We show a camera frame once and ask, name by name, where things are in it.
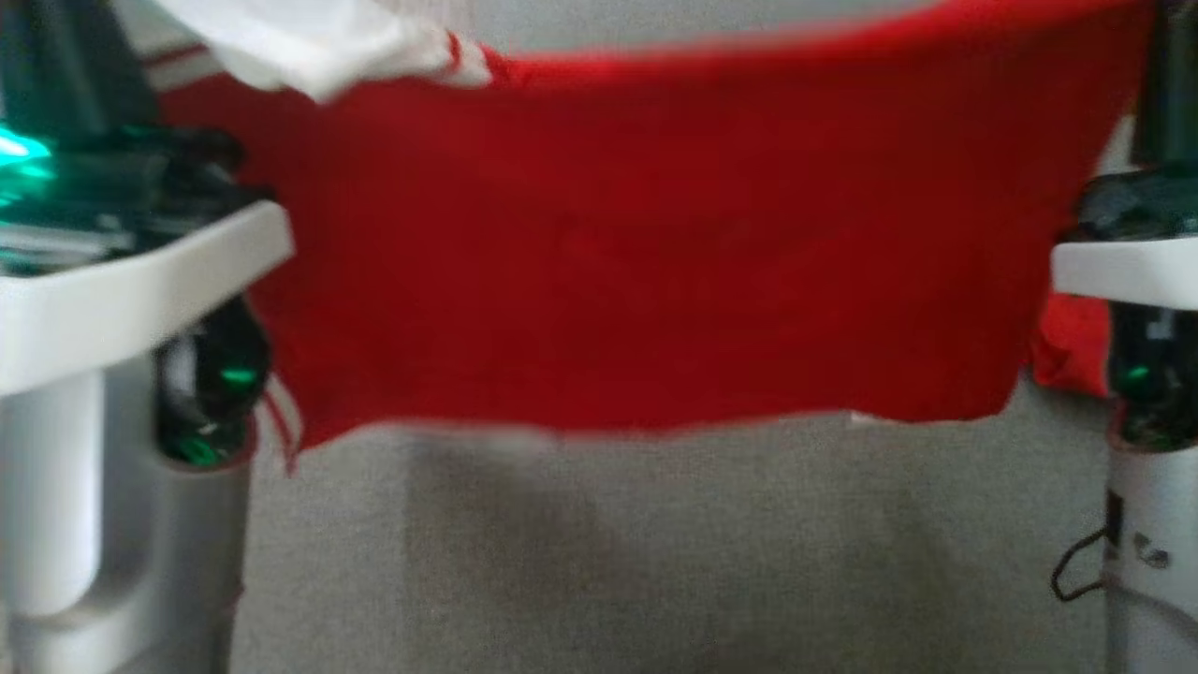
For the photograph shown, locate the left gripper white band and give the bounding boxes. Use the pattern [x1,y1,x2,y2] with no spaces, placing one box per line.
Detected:
[0,0,297,397]

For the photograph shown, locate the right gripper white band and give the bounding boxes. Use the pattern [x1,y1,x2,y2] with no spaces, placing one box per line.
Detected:
[1050,0,1198,311]

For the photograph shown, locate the red basketball shorts white trim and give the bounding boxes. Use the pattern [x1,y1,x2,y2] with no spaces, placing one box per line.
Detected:
[1030,292,1115,399]

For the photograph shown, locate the red basketball jersey number 23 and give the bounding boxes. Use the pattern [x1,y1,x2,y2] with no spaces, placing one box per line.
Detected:
[140,0,1154,474]

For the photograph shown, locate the grey fabric sofa seat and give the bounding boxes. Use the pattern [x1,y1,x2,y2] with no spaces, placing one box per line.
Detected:
[112,0,1198,674]

